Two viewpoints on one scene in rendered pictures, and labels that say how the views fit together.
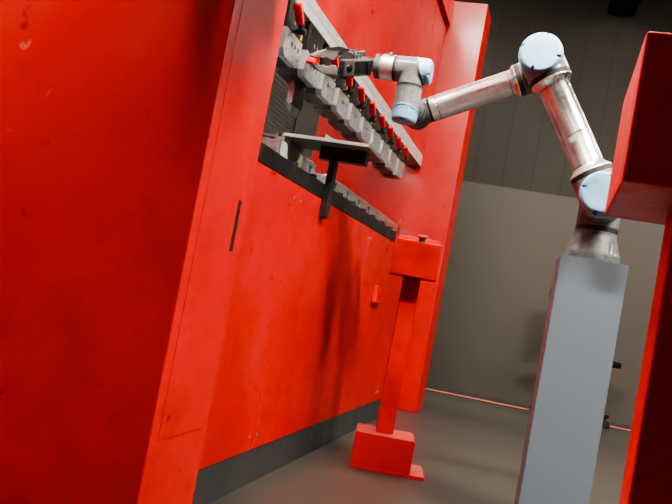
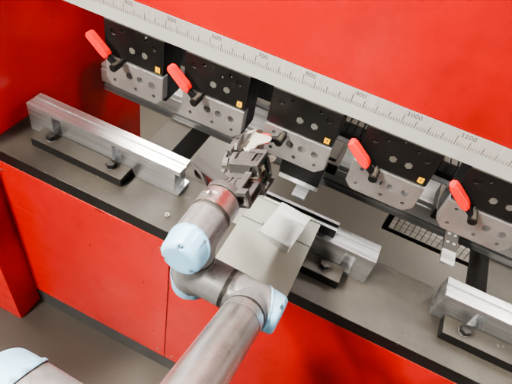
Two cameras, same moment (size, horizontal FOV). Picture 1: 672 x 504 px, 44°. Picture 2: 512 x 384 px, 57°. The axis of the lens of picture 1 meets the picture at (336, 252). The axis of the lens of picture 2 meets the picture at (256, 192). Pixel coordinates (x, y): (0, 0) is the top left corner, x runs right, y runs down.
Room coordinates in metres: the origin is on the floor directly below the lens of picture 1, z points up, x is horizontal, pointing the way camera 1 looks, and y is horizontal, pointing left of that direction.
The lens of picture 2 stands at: (2.45, -0.59, 1.86)
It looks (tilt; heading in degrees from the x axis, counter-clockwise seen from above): 47 degrees down; 89
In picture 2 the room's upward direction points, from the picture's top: 14 degrees clockwise
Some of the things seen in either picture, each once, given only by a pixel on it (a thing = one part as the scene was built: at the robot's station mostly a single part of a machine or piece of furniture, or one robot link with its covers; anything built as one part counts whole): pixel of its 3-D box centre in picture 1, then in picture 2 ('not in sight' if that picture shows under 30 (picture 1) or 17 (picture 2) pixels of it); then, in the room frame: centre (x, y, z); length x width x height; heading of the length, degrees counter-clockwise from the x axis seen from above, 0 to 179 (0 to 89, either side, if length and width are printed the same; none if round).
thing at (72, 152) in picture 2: not in sight; (81, 156); (1.96, 0.31, 0.89); 0.30 x 0.05 x 0.03; 165
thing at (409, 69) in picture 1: (413, 71); (195, 238); (2.38, -0.12, 1.23); 0.11 x 0.08 x 0.09; 75
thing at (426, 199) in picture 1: (382, 198); not in sight; (4.80, -0.21, 1.15); 0.85 x 0.25 x 2.30; 75
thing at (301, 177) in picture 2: (295, 98); (302, 169); (2.55, 0.21, 1.13); 0.10 x 0.02 x 0.10; 165
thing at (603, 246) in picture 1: (594, 244); not in sight; (2.34, -0.71, 0.82); 0.15 x 0.15 x 0.10
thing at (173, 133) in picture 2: not in sight; (200, 118); (2.22, 0.69, 0.81); 0.64 x 0.08 x 0.14; 75
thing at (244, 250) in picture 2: (333, 146); (267, 248); (2.52, 0.07, 1.00); 0.26 x 0.18 x 0.01; 75
